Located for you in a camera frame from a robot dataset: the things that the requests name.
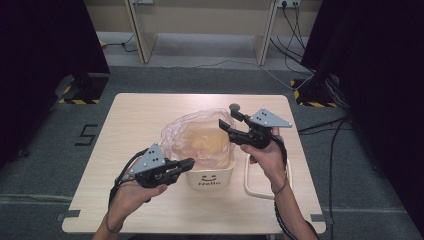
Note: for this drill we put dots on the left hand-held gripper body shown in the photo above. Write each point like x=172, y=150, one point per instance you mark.
x=151, y=170

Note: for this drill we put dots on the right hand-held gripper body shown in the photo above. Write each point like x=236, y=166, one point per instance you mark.
x=256, y=135

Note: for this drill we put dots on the clear plastic bin bag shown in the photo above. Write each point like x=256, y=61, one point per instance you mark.
x=186, y=136

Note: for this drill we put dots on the white plastic trash bin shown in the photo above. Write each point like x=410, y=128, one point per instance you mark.
x=210, y=178

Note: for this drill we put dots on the person's right hand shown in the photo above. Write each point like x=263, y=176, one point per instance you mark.
x=271, y=160

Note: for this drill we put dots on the person's left hand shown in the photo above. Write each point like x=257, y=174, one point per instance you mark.
x=128, y=201

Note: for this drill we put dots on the black stand base striped tape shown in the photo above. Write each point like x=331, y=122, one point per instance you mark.
x=315, y=93
x=85, y=90

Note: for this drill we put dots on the black tape floor marker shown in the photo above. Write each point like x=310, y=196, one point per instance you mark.
x=87, y=135

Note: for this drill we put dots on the beige desk leg panel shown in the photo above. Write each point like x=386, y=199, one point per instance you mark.
x=265, y=40
x=141, y=36

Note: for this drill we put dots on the black tape strip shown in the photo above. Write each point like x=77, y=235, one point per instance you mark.
x=71, y=214
x=320, y=218

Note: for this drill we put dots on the dark curtain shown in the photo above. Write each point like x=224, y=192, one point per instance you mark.
x=40, y=60
x=380, y=83

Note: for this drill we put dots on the white wall power socket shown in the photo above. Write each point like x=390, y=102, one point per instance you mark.
x=288, y=2

